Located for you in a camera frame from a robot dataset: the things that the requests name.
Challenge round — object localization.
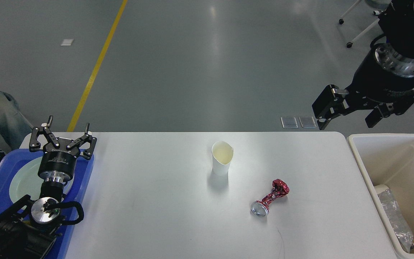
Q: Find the aluminium foil tray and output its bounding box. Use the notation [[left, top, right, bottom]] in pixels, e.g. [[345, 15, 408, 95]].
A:
[[378, 188, 414, 253]]

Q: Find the white cup in bin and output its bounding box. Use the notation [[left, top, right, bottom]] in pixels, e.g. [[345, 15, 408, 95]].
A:
[[373, 184, 389, 195]]

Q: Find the crushed red can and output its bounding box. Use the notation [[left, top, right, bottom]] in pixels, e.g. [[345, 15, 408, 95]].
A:
[[250, 179, 290, 217]]

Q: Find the mint green plate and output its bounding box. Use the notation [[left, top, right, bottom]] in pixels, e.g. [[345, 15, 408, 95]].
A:
[[9, 157, 74, 204]]

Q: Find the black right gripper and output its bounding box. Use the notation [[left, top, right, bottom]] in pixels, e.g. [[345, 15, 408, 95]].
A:
[[312, 44, 414, 131]]

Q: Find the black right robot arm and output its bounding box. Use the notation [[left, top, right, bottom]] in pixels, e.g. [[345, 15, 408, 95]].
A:
[[312, 0, 414, 131]]

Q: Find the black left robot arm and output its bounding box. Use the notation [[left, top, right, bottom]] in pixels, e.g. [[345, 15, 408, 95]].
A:
[[0, 116, 97, 259]]

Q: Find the white paper cup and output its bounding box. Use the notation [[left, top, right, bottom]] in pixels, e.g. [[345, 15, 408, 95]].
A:
[[211, 141, 234, 176]]

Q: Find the blue plastic tray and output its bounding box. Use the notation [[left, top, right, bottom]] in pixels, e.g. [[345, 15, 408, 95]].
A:
[[0, 149, 94, 259]]

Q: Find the white office chair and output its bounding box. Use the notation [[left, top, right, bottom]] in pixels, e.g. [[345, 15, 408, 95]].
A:
[[338, 0, 391, 49]]

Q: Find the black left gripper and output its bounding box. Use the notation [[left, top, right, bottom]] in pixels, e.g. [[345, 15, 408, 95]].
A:
[[29, 115, 97, 182]]

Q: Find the white plastic bin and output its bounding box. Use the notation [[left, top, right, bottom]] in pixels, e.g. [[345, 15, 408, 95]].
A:
[[347, 134, 414, 259]]

